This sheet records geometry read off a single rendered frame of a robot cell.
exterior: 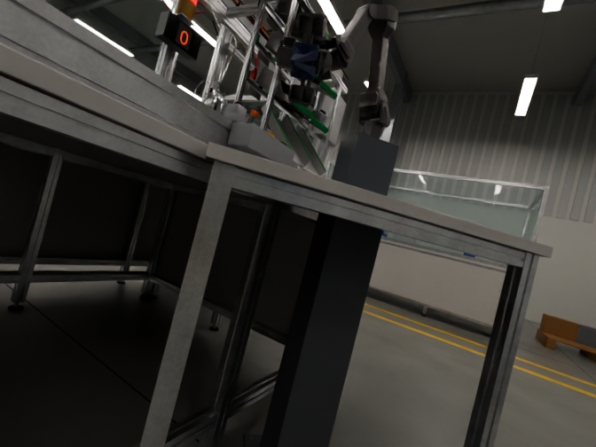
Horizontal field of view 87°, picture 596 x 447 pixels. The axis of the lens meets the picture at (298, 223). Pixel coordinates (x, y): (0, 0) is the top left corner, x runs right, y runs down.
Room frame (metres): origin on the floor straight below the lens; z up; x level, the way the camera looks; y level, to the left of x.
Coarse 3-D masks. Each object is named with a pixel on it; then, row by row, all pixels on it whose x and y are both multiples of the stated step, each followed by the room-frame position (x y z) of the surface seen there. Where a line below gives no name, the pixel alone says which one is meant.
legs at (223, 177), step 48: (288, 192) 0.66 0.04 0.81; (336, 240) 0.91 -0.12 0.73; (432, 240) 0.75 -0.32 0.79; (480, 240) 0.79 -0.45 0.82; (192, 288) 0.63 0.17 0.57; (336, 288) 0.91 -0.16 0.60; (528, 288) 0.83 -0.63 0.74; (288, 336) 1.04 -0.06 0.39; (336, 336) 0.92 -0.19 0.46; (288, 384) 0.93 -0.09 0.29; (336, 384) 0.93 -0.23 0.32; (480, 384) 0.86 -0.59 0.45; (144, 432) 0.61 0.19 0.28; (288, 432) 0.91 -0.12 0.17; (480, 432) 0.83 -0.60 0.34
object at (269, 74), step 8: (264, 72) 1.31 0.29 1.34; (272, 72) 1.28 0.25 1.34; (256, 80) 1.34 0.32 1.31; (264, 80) 1.30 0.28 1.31; (280, 80) 1.24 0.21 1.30; (264, 88) 1.30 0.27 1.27; (280, 88) 1.24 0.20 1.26; (288, 88) 1.39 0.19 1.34; (280, 96) 1.23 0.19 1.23; (288, 104) 1.28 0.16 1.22; (296, 104) 1.19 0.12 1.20; (304, 112) 1.23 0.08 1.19
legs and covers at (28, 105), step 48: (0, 96) 0.37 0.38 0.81; (48, 96) 0.41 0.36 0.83; (96, 144) 0.47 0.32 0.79; (144, 144) 0.53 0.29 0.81; (48, 192) 1.57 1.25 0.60; (192, 192) 2.08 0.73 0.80; (240, 192) 0.77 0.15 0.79; (192, 240) 2.09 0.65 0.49; (240, 240) 1.90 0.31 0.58; (288, 240) 1.74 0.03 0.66; (144, 288) 2.20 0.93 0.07; (240, 288) 0.91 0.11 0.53; (288, 288) 1.71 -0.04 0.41; (240, 336) 0.90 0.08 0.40; (192, 432) 0.81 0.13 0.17
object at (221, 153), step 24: (216, 144) 0.60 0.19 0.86; (240, 168) 0.63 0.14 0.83; (264, 168) 0.62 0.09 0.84; (288, 168) 0.63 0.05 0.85; (336, 192) 0.66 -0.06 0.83; (360, 192) 0.68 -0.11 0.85; (408, 216) 0.72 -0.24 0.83; (432, 216) 0.72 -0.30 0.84; (504, 240) 0.78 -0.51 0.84; (528, 240) 0.80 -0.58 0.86
